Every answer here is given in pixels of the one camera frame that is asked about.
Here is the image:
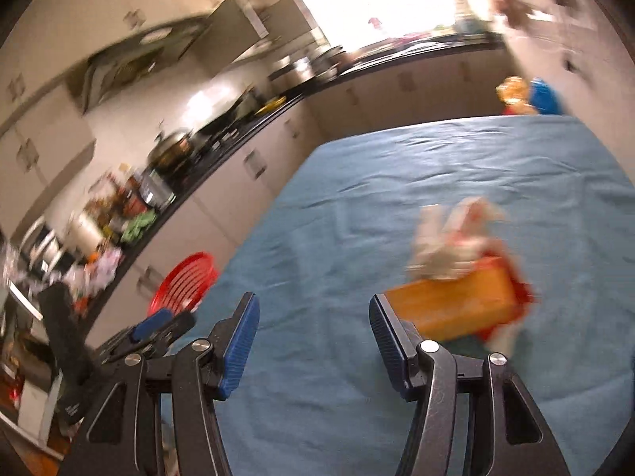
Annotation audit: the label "beige lower kitchen cabinets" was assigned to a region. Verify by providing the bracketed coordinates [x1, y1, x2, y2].
[89, 47, 521, 348]

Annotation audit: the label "red mesh basket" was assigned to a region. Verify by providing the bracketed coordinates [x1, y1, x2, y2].
[147, 252, 220, 319]

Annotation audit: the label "kitchen window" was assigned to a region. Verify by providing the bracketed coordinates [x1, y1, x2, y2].
[285, 0, 497, 53]

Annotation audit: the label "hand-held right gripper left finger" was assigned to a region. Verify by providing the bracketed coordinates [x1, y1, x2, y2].
[60, 292, 262, 476]

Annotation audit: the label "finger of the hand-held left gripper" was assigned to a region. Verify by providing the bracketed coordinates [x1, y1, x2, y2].
[130, 308, 174, 343]
[143, 311, 196, 359]

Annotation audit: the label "blue plastic bag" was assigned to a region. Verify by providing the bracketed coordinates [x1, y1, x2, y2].
[528, 78, 566, 116]

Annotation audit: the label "crumpled clear plastic wrapper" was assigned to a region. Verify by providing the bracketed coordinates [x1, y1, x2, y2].
[404, 197, 507, 281]

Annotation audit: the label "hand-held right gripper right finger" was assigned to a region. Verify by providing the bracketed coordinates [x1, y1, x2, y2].
[369, 294, 571, 476]

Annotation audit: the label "green cloth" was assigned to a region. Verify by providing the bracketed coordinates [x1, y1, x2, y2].
[121, 211, 158, 244]

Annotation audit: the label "yellow dish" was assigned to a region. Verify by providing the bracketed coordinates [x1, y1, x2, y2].
[255, 95, 287, 115]

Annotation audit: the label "gas stove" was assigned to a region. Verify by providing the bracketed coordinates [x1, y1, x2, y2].
[186, 124, 241, 164]

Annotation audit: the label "range hood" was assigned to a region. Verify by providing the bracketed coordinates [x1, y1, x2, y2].
[67, 10, 214, 116]

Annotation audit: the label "steel pot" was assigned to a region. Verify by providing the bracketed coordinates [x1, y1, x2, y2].
[141, 169, 177, 207]

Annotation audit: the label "yellow plastic bag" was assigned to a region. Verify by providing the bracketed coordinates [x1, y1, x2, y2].
[496, 76, 537, 116]

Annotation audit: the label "metal wok with lid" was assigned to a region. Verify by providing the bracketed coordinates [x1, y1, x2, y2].
[148, 129, 197, 172]

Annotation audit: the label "orange cardboard box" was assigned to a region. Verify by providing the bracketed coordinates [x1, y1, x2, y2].
[384, 255, 520, 343]

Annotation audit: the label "red wrapper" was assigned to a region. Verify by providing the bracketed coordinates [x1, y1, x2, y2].
[483, 238, 537, 344]

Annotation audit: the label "black frying pan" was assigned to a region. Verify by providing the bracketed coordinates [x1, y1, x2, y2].
[196, 108, 240, 140]

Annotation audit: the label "black kitchen countertop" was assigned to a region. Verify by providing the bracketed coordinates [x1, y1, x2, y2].
[74, 32, 507, 278]

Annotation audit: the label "upper wall cabinets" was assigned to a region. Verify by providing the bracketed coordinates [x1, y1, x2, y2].
[0, 0, 318, 239]

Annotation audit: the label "blue tablecloth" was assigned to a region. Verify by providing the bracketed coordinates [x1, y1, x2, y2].
[164, 115, 631, 476]

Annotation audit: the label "steel rice cooker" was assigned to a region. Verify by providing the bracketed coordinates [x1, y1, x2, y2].
[270, 54, 318, 86]

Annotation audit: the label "stacked cooking pots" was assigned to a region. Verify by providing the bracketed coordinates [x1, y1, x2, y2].
[312, 44, 349, 78]

